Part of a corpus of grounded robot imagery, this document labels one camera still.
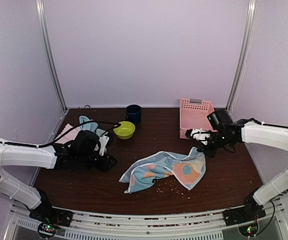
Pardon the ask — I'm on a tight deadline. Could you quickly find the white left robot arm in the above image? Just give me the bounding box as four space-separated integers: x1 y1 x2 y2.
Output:
0 130 117 229

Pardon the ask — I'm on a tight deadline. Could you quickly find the right aluminium frame post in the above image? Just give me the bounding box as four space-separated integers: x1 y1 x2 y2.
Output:
226 0 257 114

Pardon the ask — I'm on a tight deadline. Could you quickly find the left aluminium frame post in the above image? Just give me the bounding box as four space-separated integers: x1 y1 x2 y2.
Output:
36 0 67 112

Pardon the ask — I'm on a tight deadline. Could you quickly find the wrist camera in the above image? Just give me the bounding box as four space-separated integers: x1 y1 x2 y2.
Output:
94 135 114 156
185 128 211 146

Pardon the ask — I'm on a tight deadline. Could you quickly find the pink towel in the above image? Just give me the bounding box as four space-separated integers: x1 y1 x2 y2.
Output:
55 123 81 144

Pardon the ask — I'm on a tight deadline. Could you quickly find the light blue towel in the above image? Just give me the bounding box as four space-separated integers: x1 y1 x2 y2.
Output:
79 115 98 132

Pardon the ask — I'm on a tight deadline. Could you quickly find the lime green bowl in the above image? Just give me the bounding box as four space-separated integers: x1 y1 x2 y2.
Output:
113 121 136 140

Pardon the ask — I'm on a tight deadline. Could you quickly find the dark blue mug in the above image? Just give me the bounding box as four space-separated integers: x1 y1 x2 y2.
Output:
125 104 142 125

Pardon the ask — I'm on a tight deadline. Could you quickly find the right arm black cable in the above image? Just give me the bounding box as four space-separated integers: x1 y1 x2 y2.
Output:
255 199 276 237

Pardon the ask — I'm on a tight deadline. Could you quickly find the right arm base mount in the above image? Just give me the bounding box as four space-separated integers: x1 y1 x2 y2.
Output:
222 206 266 238

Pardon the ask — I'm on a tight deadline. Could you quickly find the aluminium frame post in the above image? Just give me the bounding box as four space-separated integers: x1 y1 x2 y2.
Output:
36 0 67 112
226 0 257 114

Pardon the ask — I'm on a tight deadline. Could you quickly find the pink perforated plastic basket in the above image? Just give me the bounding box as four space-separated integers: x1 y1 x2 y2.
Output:
179 98 214 139

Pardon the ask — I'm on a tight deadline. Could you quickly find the mint green towel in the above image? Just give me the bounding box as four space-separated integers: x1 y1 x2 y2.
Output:
95 128 108 137

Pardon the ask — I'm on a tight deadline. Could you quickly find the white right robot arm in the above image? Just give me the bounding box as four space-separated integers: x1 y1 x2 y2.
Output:
190 118 288 221

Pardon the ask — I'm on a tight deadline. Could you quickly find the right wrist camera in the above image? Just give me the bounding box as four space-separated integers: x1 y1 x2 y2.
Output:
185 128 211 146

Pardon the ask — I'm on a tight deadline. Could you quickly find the aluminium front rail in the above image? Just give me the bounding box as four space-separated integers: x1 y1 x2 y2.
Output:
8 197 288 240

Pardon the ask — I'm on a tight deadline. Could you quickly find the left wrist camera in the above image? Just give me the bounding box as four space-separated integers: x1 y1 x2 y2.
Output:
94 135 114 156

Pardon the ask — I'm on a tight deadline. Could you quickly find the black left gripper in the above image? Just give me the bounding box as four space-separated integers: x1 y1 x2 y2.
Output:
77 152 118 173

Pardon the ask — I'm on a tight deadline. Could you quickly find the patterned blue pastel towel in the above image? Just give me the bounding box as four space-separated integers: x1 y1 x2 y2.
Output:
119 147 206 194

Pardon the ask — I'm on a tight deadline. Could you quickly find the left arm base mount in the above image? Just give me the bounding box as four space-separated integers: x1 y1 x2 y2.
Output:
29 208 73 239

